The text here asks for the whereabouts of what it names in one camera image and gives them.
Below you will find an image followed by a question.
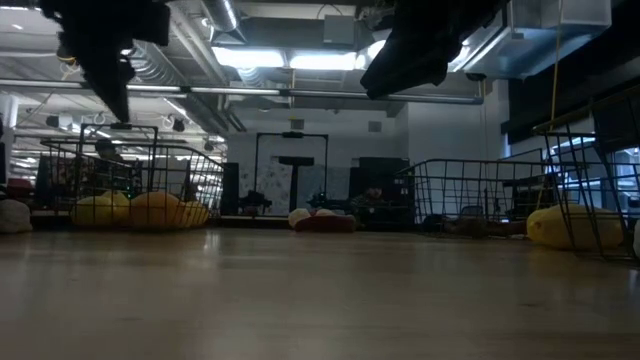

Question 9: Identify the wire mesh basket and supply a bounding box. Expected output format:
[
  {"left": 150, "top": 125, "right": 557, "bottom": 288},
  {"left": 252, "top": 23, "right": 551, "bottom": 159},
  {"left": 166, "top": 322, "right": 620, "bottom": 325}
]
[
  {"left": 393, "top": 158, "right": 576, "bottom": 237},
  {"left": 529, "top": 84, "right": 640, "bottom": 264},
  {"left": 38, "top": 140, "right": 225, "bottom": 232}
]

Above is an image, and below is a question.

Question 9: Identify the yellow lemon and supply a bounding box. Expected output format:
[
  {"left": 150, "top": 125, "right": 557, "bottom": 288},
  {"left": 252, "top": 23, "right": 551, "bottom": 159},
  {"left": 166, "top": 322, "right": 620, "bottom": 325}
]
[
  {"left": 179, "top": 200, "right": 211, "bottom": 229},
  {"left": 102, "top": 189, "right": 132, "bottom": 209},
  {"left": 542, "top": 203, "right": 615, "bottom": 251},
  {"left": 610, "top": 209, "right": 626, "bottom": 247},
  {"left": 525, "top": 208, "right": 547, "bottom": 242},
  {"left": 71, "top": 195, "right": 132, "bottom": 229}
]

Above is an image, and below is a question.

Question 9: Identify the bright ceiling light panel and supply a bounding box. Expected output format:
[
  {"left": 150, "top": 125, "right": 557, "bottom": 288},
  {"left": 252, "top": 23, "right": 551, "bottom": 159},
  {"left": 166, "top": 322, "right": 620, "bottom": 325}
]
[{"left": 288, "top": 51, "right": 359, "bottom": 72}]

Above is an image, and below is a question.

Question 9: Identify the black T-shaped stand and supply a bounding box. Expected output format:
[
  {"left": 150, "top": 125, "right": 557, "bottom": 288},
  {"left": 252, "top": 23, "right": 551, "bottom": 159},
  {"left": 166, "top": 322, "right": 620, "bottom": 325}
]
[{"left": 277, "top": 155, "right": 316, "bottom": 207}]

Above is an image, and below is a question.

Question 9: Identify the round silver ventilation duct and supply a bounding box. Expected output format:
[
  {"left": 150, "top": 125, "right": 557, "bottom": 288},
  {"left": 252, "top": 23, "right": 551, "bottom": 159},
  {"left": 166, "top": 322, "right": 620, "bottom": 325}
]
[{"left": 124, "top": 0, "right": 246, "bottom": 134}]

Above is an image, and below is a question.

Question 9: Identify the black background rig frame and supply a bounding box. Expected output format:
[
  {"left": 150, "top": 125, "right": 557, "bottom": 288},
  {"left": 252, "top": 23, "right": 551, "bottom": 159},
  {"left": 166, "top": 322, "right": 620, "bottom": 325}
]
[{"left": 253, "top": 131, "right": 330, "bottom": 209}]

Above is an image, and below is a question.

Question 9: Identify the grey ceiling junction box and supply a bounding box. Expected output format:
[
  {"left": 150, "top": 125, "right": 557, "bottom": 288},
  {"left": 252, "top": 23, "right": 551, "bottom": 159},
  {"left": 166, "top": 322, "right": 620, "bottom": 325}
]
[{"left": 322, "top": 14, "right": 357, "bottom": 46}]

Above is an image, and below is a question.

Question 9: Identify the long horizontal ceiling pipe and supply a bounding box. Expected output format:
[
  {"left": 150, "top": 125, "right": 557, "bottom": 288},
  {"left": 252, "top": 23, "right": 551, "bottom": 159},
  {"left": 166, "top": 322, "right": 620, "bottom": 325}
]
[{"left": 0, "top": 78, "right": 485, "bottom": 106}]

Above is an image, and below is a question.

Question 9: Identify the black pillar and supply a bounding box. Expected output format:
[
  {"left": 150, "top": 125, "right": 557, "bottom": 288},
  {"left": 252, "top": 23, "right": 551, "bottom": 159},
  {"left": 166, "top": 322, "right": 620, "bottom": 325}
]
[{"left": 221, "top": 162, "right": 241, "bottom": 217}]

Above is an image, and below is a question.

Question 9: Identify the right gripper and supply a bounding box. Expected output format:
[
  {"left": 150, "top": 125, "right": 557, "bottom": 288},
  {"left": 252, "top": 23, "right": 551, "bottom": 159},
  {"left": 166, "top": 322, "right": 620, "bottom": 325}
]
[{"left": 359, "top": 0, "right": 512, "bottom": 101}]

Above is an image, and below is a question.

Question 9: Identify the black cabinet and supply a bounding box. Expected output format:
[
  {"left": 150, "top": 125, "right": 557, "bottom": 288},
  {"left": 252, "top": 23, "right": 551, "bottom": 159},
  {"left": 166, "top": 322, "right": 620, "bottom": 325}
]
[{"left": 348, "top": 156, "right": 412, "bottom": 214}]

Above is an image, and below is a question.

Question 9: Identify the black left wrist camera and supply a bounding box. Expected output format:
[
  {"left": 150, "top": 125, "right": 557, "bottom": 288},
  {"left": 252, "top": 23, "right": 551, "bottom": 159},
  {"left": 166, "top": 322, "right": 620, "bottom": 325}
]
[{"left": 127, "top": 1, "right": 172, "bottom": 48}]

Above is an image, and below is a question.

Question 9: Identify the yellow hanging cable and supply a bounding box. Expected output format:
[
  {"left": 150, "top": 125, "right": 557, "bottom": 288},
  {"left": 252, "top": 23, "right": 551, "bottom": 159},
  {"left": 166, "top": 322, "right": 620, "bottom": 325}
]
[{"left": 548, "top": 27, "right": 561, "bottom": 129}]

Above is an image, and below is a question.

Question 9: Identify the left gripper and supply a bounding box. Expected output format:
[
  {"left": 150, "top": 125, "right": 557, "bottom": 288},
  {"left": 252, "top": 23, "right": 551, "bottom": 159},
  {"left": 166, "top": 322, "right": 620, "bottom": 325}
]
[{"left": 38, "top": 0, "right": 137, "bottom": 124}]

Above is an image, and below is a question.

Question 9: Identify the orange mango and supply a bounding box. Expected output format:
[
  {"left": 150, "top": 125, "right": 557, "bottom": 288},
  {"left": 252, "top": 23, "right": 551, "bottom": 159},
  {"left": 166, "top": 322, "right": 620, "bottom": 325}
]
[{"left": 129, "top": 191, "right": 184, "bottom": 230}]

